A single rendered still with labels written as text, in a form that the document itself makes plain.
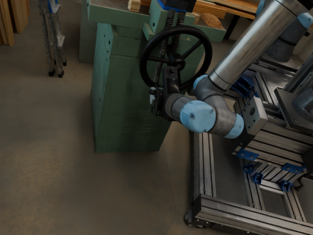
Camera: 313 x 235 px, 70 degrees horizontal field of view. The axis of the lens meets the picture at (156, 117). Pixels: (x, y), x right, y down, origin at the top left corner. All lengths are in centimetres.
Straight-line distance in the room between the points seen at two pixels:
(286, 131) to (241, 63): 41
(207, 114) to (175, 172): 104
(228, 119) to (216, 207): 72
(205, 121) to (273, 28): 28
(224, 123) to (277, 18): 28
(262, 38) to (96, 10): 58
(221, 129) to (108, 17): 60
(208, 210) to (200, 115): 76
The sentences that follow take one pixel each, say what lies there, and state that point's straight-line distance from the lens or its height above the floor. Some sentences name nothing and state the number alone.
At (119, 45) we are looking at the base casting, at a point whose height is 76.
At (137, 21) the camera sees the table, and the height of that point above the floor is 87.
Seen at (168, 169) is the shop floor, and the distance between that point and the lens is 154.
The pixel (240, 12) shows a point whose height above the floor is 54.
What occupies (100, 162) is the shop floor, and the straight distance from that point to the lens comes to 146.
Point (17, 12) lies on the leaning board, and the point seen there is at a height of 20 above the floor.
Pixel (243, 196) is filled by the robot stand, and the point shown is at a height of 21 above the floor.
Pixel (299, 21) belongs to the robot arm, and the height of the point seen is 101.
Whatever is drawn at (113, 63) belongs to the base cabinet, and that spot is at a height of 67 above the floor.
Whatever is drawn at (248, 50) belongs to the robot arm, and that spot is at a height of 101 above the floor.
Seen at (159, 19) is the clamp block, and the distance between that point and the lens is 88.
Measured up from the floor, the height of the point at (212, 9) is 93.
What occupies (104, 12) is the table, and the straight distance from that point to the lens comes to 94.
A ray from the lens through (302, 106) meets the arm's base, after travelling 97.
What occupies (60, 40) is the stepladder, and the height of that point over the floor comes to 27.
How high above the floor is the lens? 121
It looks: 41 degrees down
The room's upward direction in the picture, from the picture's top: 21 degrees clockwise
